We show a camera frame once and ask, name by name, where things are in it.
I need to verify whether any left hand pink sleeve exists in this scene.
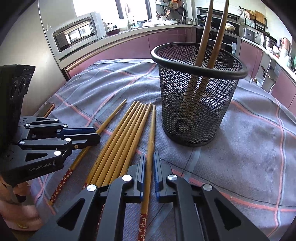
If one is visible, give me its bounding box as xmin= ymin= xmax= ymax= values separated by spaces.
xmin=1 ymin=179 xmax=43 ymax=232

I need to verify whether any smartphone on table edge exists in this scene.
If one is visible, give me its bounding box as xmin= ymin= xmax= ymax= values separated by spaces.
xmin=34 ymin=102 xmax=55 ymax=118

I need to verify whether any separate bamboo chopstick left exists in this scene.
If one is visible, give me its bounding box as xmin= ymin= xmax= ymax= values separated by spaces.
xmin=48 ymin=99 xmax=127 ymax=206

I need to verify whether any bamboo chopstick bundle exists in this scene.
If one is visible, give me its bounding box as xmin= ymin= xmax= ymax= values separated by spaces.
xmin=85 ymin=101 xmax=140 ymax=186
xmin=95 ymin=104 xmax=147 ymax=187
xmin=97 ymin=104 xmax=147 ymax=186
xmin=116 ymin=103 xmax=152 ymax=178
xmin=82 ymin=101 xmax=139 ymax=189

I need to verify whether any white microwave oven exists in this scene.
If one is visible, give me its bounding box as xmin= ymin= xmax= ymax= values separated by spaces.
xmin=40 ymin=9 xmax=106 ymax=69

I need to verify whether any grey plaid tablecloth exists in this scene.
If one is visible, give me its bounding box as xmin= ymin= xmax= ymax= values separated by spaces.
xmin=31 ymin=59 xmax=295 ymax=240

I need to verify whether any black mesh holder cup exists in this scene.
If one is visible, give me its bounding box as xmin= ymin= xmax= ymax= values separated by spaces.
xmin=151 ymin=42 xmax=248 ymax=147

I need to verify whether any built-in black oven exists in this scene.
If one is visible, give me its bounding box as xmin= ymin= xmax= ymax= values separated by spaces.
xmin=195 ymin=6 xmax=242 ymax=57

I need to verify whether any black wall shelf rack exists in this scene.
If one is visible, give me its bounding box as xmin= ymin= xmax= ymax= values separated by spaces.
xmin=239 ymin=7 xmax=267 ymax=32

